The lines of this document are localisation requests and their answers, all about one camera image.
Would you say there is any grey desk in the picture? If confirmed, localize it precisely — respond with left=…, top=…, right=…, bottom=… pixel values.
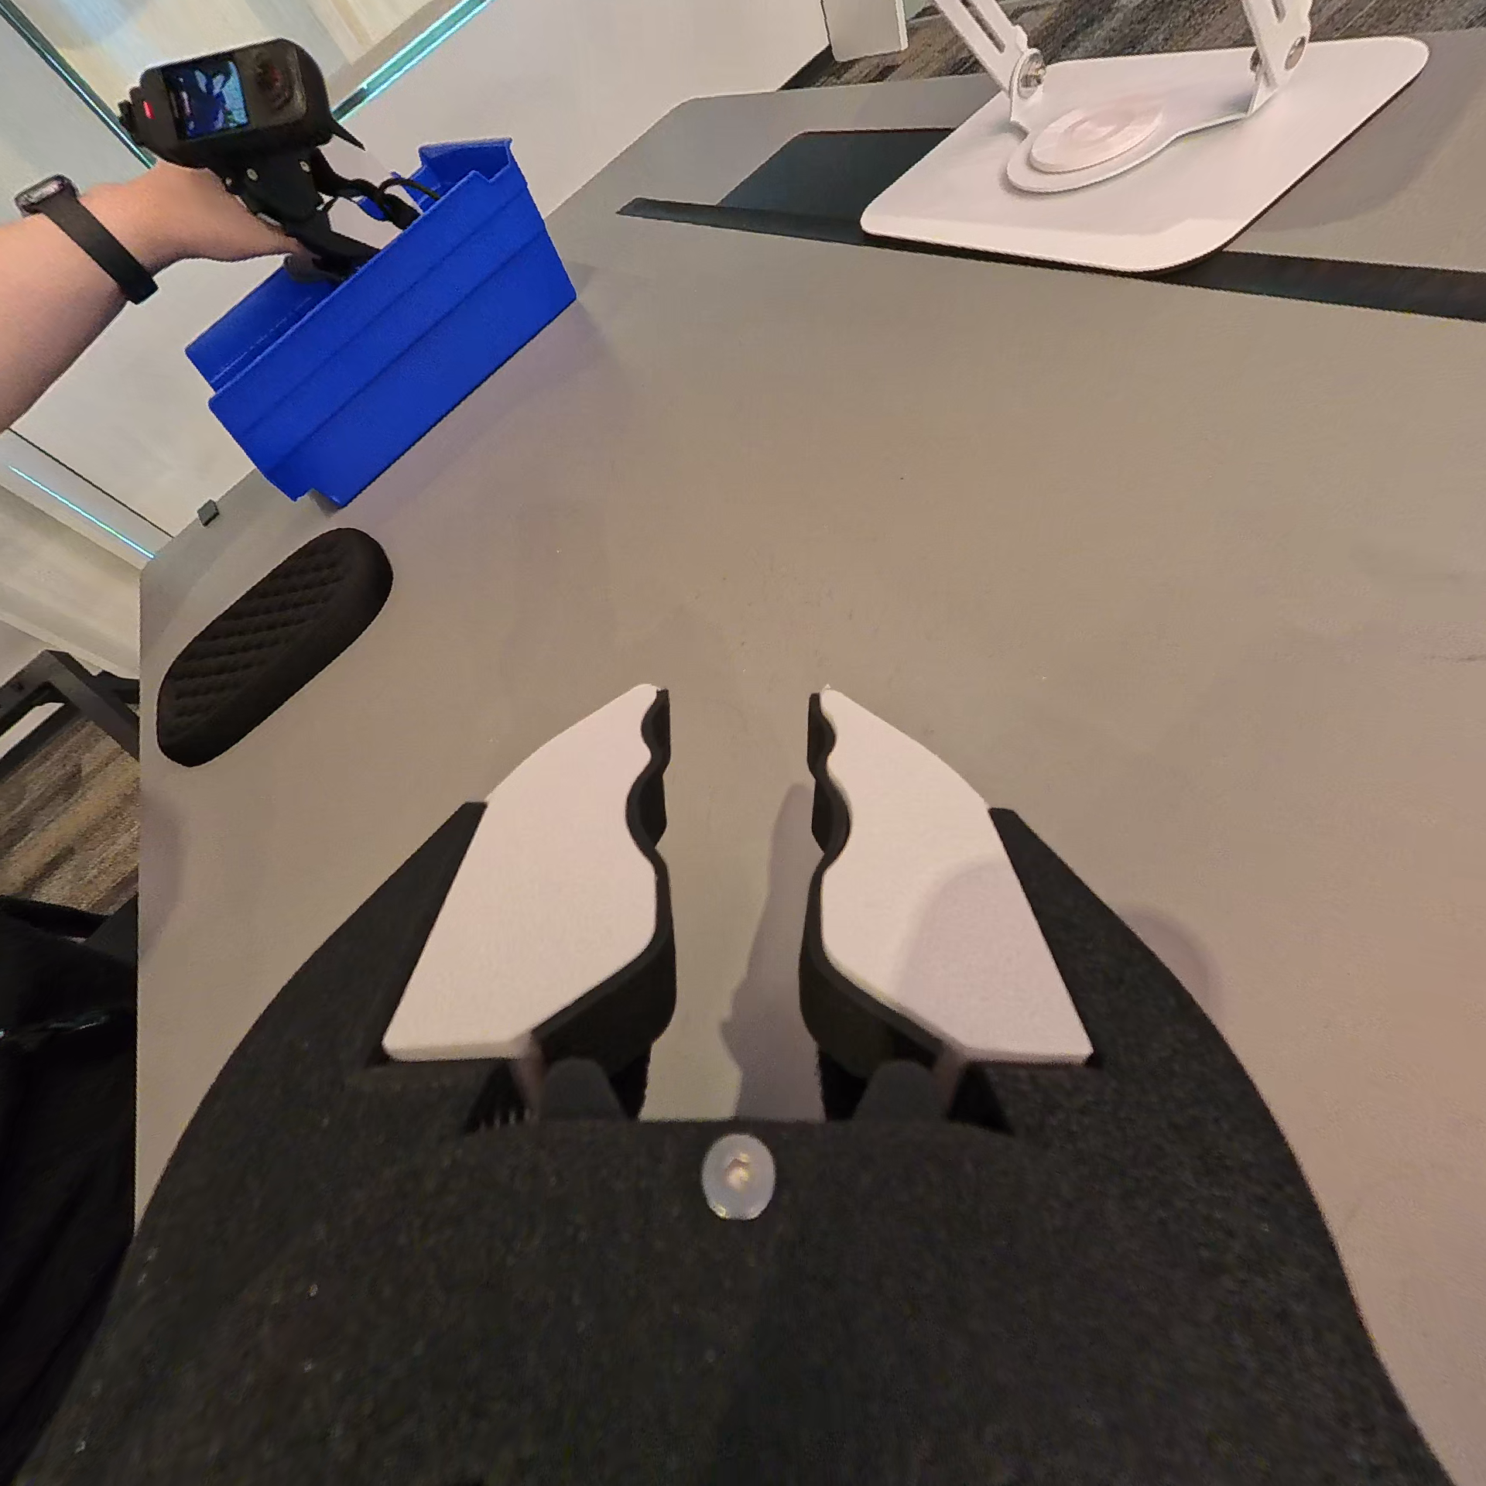
left=133, top=29, right=1486, bottom=1486

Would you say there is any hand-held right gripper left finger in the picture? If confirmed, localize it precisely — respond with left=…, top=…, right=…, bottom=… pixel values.
left=381, top=685, right=678, bottom=1067

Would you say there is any black desk leg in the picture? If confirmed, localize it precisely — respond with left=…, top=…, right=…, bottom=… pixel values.
left=0, top=648, right=144, bottom=783

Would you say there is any blue plastic bin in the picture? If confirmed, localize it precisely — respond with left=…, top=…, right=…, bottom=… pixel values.
left=185, top=137, right=579, bottom=510

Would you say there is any white stand with wooden board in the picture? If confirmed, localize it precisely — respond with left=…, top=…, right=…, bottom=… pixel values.
left=818, top=0, right=1430, bottom=278

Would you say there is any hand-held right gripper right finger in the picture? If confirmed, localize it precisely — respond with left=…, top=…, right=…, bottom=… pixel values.
left=802, top=687, right=1099, bottom=1071

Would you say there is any person's left forearm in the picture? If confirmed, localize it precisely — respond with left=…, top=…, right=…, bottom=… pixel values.
left=0, top=192, right=147, bottom=434

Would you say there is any person's black clothing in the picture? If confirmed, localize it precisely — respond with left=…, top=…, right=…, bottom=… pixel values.
left=0, top=894, right=142, bottom=1486

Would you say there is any person's left hand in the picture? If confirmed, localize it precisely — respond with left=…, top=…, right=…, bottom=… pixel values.
left=140, top=163, right=307, bottom=275

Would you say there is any black wrist rest pad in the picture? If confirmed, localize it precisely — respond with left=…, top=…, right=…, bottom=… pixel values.
left=154, top=528, right=395, bottom=770

